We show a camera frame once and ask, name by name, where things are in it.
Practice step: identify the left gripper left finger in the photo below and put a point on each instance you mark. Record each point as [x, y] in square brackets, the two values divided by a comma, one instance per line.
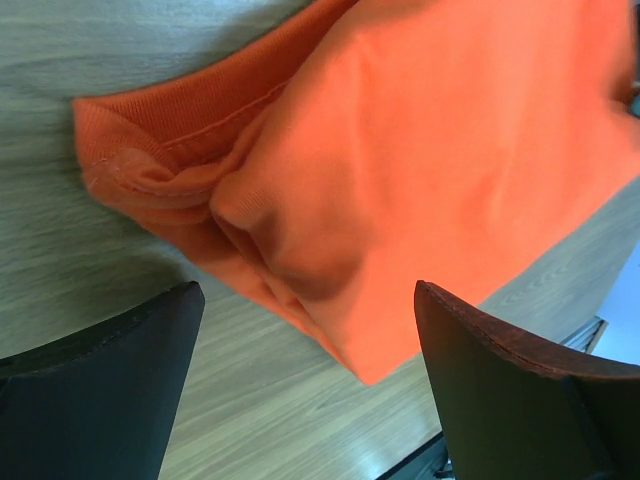
[101, 403]

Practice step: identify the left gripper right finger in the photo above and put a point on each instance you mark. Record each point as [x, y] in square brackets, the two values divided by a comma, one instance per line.
[513, 405]

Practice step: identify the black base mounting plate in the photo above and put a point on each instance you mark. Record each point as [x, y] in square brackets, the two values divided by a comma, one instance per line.
[426, 462]

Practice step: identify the orange t shirt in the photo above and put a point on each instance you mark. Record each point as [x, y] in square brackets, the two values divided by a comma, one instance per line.
[362, 146]

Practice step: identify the aluminium extrusion rail frame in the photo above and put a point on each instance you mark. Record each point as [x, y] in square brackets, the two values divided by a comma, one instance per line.
[586, 338]

